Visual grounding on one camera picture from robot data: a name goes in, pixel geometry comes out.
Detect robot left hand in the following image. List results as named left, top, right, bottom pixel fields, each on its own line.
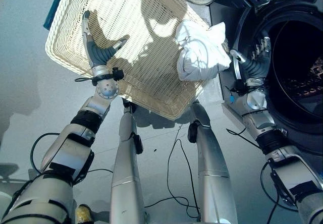
left=81, top=10, right=130, bottom=70

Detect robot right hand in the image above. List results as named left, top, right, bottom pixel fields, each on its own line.
left=229, top=35, right=273, bottom=80

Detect white garment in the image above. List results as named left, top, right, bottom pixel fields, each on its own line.
left=175, top=19, right=233, bottom=82

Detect white washing machine plinth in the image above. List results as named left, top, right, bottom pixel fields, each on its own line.
left=221, top=103, right=253, bottom=132

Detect dark front-loading washing machine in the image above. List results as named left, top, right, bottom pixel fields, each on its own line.
left=208, top=0, right=323, bottom=157

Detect cream wicker laundry basket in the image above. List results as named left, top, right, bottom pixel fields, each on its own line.
left=45, top=0, right=210, bottom=121

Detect blue board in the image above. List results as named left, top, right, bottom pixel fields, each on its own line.
left=43, top=0, right=68, bottom=31

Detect robot left leg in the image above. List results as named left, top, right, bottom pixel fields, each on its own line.
left=110, top=98, right=147, bottom=224

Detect yellow object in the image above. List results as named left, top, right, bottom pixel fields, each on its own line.
left=75, top=204, right=93, bottom=224

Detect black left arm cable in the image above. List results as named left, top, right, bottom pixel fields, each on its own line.
left=30, top=132, right=61, bottom=175

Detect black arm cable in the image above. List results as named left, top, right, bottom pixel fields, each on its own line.
left=30, top=132, right=61, bottom=175
left=259, top=160, right=299, bottom=224

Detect black floor cable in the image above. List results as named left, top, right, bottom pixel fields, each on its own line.
left=143, top=124, right=202, bottom=220

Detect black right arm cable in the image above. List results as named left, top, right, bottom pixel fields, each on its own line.
left=259, top=160, right=299, bottom=224

